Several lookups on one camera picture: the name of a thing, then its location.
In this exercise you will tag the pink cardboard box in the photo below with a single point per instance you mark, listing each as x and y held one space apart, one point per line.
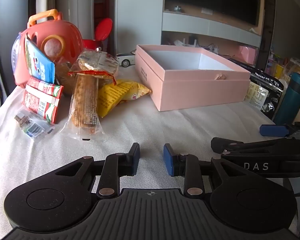
190 90

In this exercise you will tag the white toy car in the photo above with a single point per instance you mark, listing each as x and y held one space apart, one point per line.
125 59

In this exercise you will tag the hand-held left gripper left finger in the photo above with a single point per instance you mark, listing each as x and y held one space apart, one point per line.
135 158

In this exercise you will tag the round cake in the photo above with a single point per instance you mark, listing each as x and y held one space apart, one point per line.
100 62

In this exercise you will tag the small clear packet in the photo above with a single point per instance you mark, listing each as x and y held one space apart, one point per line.
32 126

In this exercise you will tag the white tablecloth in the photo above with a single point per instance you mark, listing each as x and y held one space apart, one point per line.
140 127

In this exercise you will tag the black bag with white label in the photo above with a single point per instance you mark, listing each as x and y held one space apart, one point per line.
261 95

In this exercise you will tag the pink toy carrier basket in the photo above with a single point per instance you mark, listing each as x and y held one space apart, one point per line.
70 33

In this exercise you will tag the long bread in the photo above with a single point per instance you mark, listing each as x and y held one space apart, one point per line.
85 100

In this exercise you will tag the red snack packet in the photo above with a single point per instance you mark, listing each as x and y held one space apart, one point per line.
38 106
46 87

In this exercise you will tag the white shelf unit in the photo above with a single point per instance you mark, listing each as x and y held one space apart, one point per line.
205 25

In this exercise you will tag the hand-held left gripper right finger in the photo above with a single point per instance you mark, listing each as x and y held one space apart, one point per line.
168 160

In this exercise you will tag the blue snack packet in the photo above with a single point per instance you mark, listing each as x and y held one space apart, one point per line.
38 63

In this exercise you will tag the teal thermos bottle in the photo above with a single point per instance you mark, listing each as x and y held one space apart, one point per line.
291 97

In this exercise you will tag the white router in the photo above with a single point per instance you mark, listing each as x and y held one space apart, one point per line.
193 41

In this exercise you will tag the red lidded container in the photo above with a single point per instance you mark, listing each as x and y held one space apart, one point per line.
103 28

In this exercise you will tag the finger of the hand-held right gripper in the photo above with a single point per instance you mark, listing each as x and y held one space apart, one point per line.
273 130
222 143

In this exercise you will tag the yellow snack packet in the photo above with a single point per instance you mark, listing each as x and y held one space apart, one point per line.
117 92

